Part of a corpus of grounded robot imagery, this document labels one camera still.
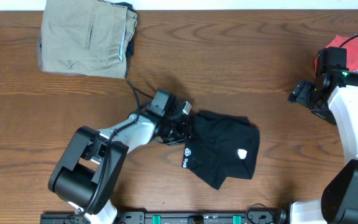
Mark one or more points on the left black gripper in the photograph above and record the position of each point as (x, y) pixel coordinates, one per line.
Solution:
(184, 135)

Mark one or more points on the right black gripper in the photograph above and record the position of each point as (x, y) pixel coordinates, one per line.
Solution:
(301, 94)

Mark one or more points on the folded dark navy garment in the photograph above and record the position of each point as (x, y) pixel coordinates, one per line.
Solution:
(131, 23)

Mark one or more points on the folded khaki pants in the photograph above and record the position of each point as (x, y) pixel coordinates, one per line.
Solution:
(83, 37)

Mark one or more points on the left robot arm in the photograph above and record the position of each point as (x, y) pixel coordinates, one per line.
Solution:
(86, 174)

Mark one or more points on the black athletic pants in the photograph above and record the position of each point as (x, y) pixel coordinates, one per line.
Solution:
(224, 146)

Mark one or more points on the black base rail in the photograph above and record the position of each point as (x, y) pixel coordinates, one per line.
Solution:
(258, 214)

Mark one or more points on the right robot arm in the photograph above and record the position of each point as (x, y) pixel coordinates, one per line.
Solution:
(333, 96)

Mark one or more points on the grey folded garment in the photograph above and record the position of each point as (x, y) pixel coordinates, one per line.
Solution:
(39, 53)

